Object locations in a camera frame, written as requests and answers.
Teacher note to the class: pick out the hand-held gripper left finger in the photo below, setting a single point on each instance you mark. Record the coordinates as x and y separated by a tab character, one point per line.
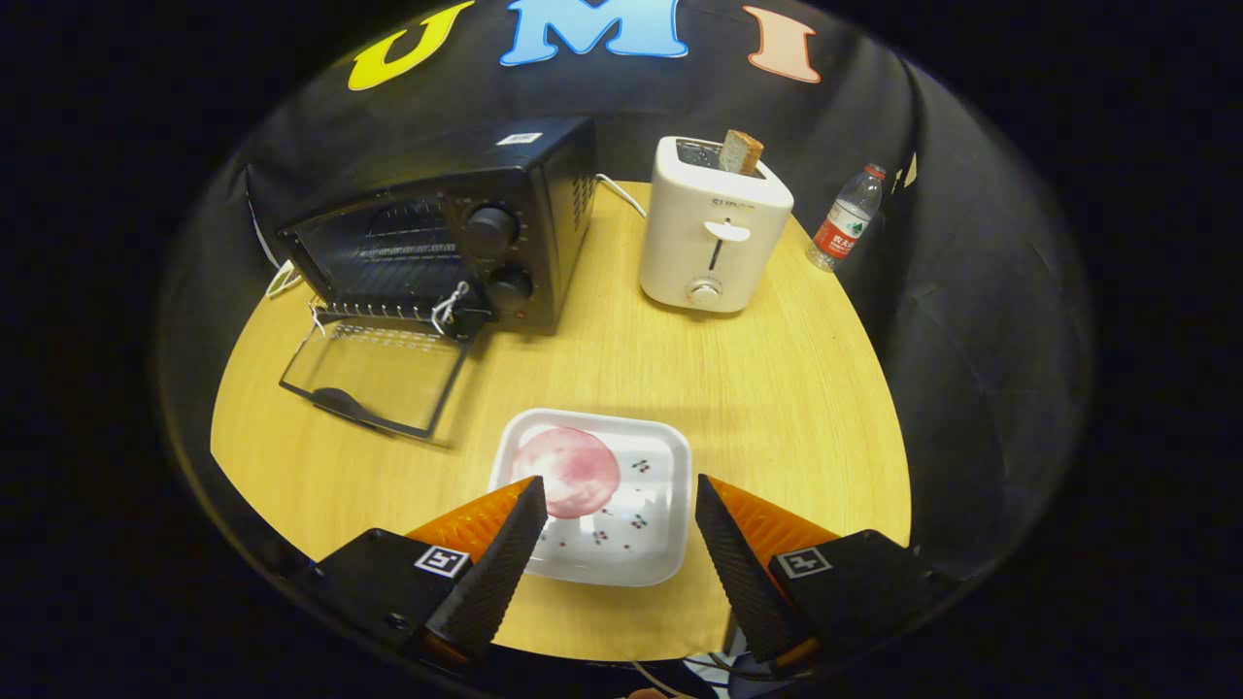
500	573

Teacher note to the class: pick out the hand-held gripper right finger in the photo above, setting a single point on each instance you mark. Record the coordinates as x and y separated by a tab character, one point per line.
743	573

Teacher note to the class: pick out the white food tray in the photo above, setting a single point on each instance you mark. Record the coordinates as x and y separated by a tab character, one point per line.
651	495

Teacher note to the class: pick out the pink round ham slice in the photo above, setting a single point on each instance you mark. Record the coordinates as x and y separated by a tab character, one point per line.
568	471

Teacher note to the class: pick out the black toaster oven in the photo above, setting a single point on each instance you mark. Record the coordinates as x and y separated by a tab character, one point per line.
544	184

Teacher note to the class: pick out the white pop-up toaster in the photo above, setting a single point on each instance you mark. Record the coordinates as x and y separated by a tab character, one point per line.
709	204

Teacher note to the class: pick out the black backdrop cloth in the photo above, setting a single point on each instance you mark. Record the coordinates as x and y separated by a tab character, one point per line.
971	340

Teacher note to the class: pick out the clear plastic water bottle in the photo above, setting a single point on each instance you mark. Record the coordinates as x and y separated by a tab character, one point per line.
843	225

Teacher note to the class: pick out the brown bread slice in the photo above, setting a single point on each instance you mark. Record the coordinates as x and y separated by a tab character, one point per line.
742	153

